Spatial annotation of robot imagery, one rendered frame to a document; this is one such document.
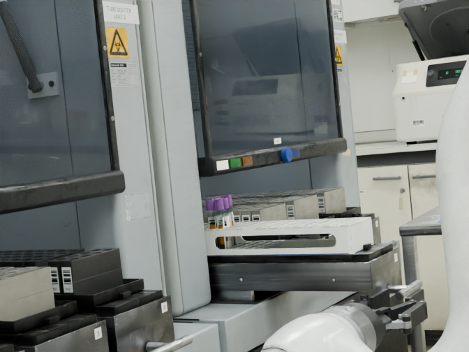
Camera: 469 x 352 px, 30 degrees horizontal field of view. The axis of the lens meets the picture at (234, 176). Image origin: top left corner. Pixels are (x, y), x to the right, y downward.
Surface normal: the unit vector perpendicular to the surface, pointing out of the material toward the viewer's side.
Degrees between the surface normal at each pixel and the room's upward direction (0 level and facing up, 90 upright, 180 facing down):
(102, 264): 90
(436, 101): 90
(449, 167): 76
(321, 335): 39
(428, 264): 90
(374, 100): 90
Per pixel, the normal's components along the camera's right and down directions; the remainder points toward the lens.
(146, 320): 0.86, -0.06
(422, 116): -0.53, 0.10
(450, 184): -0.61, -0.15
